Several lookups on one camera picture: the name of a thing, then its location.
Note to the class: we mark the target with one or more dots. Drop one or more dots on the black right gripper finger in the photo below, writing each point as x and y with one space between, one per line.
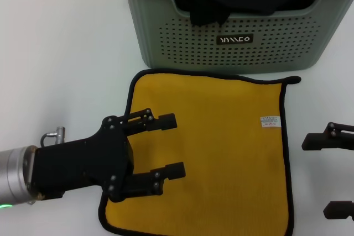
315 141
338 209

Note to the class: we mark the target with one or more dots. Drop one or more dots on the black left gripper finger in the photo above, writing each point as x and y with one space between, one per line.
166 122
174 171

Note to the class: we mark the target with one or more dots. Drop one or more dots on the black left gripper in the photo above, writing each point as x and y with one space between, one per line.
83 161

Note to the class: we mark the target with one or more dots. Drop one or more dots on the yellow and green towel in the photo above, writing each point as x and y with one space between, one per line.
226 150

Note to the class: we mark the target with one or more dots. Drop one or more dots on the green perforated plastic storage basket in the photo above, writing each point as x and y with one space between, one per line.
290 39

